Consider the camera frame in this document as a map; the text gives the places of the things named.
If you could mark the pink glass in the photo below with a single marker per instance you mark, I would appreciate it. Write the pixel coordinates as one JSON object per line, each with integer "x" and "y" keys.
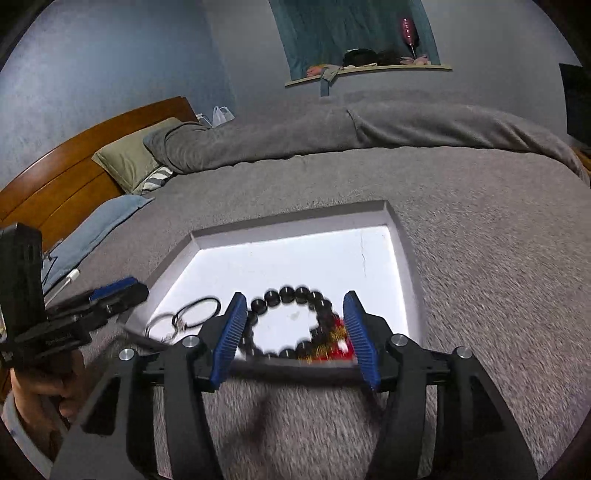
{"x": 409, "y": 32}

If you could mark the teal curtain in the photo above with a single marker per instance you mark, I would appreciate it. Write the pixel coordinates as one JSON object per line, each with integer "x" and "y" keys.
{"x": 323, "y": 27}

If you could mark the black cloth item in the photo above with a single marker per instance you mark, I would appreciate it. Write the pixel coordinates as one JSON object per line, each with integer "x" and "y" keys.
{"x": 364, "y": 56}

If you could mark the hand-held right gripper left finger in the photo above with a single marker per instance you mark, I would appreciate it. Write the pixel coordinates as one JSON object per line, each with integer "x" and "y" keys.
{"x": 228, "y": 337}

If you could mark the pink small toy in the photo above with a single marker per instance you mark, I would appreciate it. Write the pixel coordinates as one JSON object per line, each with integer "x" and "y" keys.
{"x": 315, "y": 71}

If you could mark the gray fleece blanket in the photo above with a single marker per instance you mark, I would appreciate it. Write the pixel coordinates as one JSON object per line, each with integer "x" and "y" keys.
{"x": 485, "y": 277}

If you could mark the red gold tassel ornament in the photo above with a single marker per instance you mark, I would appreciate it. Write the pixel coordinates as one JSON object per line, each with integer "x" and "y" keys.
{"x": 342, "y": 347}

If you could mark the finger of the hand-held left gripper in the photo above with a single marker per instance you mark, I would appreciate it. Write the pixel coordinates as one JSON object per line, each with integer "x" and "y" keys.
{"x": 127, "y": 300}
{"x": 113, "y": 287}

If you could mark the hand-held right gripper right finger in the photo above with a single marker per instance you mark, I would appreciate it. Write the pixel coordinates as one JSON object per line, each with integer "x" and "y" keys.
{"x": 362, "y": 341}

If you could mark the white shallow tray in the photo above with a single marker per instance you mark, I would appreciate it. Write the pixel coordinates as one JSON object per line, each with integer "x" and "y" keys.
{"x": 300, "y": 258}

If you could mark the white plastic bag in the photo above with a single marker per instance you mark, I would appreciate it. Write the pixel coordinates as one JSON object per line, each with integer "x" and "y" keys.
{"x": 220, "y": 115}

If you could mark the beige window sill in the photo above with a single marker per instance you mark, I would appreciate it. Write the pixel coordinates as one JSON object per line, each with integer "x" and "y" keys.
{"x": 392, "y": 69}

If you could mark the wooden headboard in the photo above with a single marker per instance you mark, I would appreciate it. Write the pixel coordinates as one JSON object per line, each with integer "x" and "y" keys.
{"x": 60, "y": 175}

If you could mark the gray folded comforter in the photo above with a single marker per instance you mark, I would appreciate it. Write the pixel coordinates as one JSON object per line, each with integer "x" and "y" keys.
{"x": 323, "y": 129}

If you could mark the person's left hand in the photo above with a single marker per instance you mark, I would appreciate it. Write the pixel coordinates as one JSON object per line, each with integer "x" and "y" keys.
{"x": 39, "y": 387}

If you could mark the striped pillow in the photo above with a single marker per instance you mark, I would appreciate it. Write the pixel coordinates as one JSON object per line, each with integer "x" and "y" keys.
{"x": 157, "y": 180}

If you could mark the dark screen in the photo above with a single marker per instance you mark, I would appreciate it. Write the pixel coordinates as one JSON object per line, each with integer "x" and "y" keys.
{"x": 577, "y": 101}

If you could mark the olive green pillow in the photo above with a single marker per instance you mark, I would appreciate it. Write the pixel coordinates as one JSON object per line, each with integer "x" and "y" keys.
{"x": 129, "y": 157}

